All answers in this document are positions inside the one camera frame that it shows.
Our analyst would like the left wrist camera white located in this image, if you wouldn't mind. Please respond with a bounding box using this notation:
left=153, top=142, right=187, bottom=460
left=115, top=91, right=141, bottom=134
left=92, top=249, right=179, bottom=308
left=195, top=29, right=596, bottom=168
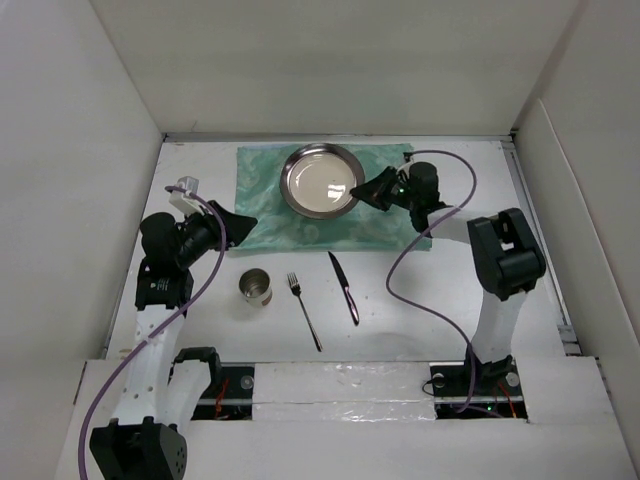
left=169, top=176, right=199, bottom=217

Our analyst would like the white foam front panel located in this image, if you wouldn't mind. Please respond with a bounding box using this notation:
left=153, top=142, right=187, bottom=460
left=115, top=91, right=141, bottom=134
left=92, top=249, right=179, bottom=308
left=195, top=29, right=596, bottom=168
left=252, top=362, right=436, bottom=423

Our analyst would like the round metal plate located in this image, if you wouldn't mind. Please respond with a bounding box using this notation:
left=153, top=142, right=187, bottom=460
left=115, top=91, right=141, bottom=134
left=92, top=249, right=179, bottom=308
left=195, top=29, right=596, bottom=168
left=278, top=143, right=365, bottom=220

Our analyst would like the steel cup with white band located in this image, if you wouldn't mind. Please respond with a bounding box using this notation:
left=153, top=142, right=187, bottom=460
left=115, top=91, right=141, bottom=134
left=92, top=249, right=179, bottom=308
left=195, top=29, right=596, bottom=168
left=239, top=268, right=273, bottom=308

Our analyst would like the black handled table knife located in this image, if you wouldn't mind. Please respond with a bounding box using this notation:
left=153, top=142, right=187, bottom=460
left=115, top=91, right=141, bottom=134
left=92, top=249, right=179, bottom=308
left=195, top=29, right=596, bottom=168
left=328, top=252, right=360, bottom=326

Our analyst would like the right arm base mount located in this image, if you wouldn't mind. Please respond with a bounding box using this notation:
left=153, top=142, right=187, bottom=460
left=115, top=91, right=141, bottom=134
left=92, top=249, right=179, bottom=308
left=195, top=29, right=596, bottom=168
left=422, top=361, right=528, bottom=420

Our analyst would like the silver fork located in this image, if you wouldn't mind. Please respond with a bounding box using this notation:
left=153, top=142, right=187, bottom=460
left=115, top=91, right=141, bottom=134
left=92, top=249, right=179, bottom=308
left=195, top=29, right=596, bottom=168
left=287, top=272, right=323, bottom=352

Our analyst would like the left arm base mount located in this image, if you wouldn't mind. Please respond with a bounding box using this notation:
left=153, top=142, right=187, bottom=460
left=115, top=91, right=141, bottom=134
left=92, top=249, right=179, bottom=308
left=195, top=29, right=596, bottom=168
left=192, top=363, right=255, bottom=421

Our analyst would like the green satin tablecloth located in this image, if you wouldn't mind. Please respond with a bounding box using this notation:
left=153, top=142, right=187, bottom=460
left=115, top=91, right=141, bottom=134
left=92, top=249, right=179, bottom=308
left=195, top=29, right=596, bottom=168
left=234, top=144, right=417, bottom=254

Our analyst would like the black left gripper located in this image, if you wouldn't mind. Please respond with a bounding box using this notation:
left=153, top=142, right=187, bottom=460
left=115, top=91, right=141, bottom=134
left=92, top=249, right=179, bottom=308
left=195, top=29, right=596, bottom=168
left=174, top=200, right=255, bottom=268

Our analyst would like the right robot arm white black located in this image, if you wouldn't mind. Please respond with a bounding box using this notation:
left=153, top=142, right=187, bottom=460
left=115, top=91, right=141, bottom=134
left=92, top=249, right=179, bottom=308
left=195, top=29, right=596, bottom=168
left=351, top=161, right=546, bottom=396

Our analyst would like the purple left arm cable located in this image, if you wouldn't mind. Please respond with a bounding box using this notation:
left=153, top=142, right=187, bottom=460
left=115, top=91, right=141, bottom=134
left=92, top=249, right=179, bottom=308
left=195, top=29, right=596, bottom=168
left=77, top=185, right=226, bottom=480

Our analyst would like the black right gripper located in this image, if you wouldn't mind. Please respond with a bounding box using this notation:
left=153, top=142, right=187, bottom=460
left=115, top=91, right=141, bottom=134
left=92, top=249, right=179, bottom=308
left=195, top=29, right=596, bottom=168
left=350, top=164, right=419, bottom=210

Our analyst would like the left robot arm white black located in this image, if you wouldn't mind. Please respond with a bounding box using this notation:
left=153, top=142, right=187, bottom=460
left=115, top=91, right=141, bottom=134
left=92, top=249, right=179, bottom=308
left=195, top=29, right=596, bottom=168
left=78, top=201, right=258, bottom=479

